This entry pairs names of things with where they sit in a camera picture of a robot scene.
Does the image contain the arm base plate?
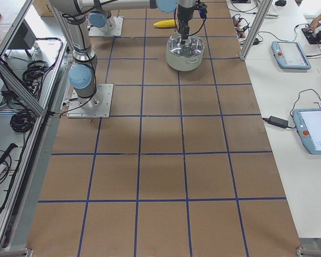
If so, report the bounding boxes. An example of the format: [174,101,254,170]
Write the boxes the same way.
[66,84,113,118]
[89,16,124,37]

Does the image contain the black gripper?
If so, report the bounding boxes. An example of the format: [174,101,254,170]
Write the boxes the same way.
[177,0,207,45]

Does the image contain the near teach pendant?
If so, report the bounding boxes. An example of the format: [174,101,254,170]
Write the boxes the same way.
[293,108,321,155]

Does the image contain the teach pendant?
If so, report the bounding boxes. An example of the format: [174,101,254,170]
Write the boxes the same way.
[293,108,321,155]
[271,41,311,70]

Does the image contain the cardboard box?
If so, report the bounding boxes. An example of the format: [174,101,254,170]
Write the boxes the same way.
[32,0,58,17]

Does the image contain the black power adapter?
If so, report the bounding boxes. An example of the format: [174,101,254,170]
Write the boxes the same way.
[268,116,288,129]

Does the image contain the far teach pendant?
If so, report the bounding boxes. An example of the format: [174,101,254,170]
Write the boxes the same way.
[271,41,311,70]

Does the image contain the pale green electric pot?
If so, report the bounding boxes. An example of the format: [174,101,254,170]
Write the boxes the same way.
[166,46,204,72]

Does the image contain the glass pot lid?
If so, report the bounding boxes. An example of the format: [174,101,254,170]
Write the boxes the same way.
[167,33,204,57]

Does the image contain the yellow corn cob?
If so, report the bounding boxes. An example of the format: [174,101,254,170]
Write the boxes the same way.
[153,19,177,28]

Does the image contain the aluminium frame post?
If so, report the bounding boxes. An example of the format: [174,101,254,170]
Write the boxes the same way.
[240,0,272,61]

